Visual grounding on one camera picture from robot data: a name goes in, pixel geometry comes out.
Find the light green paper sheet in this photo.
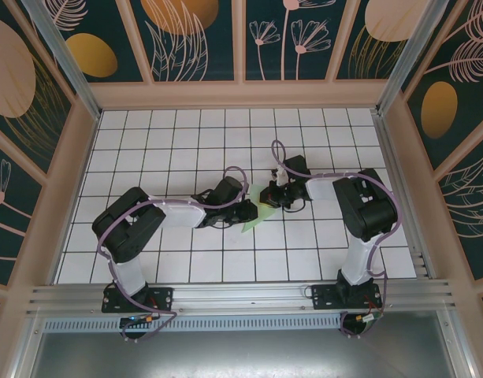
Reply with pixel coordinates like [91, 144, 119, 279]
[240, 183, 282, 235]

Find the grey metal sheet panel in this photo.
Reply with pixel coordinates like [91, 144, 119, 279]
[12, 328, 473, 378]

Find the small circuit board with connector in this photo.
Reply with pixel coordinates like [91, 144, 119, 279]
[118, 313, 162, 330]
[343, 310, 386, 335]

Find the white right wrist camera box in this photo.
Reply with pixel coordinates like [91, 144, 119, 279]
[269, 167, 289, 187]

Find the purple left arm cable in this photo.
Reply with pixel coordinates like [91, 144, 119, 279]
[95, 165, 250, 343]

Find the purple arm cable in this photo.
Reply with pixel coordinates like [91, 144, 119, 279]
[270, 139, 402, 340]
[95, 165, 250, 343]

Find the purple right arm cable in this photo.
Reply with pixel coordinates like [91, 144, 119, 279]
[270, 139, 402, 340]

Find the long aluminium mounting rail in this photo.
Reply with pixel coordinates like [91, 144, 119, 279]
[26, 279, 457, 322]

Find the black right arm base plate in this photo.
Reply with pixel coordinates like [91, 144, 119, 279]
[310, 283, 383, 310]

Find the slotted grey cable duct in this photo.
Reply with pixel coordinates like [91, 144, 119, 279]
[42, 313, 447, 332]

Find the aluminium side rail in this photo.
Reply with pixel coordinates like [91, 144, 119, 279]
[370, 112, 437, 280]

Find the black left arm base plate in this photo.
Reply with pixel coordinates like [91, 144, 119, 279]
[101, 286, 175, 314]

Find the aluminium corner post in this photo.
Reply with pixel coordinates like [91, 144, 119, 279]
[374, 0, 451, 115]
[20, 0, 104, 121]

